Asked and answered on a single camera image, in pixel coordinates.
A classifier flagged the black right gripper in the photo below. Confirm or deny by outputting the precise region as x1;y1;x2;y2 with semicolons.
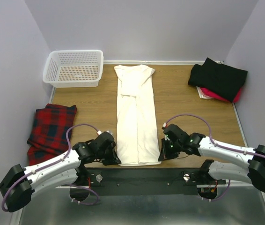
159;136;182;160

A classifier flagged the white t shirt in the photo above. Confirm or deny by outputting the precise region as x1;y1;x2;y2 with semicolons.
114;65;160;166

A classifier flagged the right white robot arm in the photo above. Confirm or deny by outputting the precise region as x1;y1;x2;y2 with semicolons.
159;124;265;193

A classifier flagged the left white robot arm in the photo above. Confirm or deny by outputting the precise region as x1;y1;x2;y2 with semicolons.
0;132;120;212

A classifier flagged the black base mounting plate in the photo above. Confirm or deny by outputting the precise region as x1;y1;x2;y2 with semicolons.
79;167;226;196

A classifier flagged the red plaid folded shirt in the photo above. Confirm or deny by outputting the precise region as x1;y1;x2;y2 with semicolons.
27;104;77;165

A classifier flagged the black folded shirt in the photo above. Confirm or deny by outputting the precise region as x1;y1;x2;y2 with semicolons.
188;58;248;102

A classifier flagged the white perforated plastic basket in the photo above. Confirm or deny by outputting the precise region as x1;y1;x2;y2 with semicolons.
43;50;103;88

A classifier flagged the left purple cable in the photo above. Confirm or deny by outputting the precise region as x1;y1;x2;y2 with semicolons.
1;123;103;213

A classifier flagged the purple cable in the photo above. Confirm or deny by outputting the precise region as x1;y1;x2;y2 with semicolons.
1;123;103;213
162;113;265;203

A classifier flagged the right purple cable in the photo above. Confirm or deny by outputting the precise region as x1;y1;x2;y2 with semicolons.
162;113;265;203

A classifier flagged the aluminium frame rail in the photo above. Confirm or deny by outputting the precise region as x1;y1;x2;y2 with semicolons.
58;180;253;188

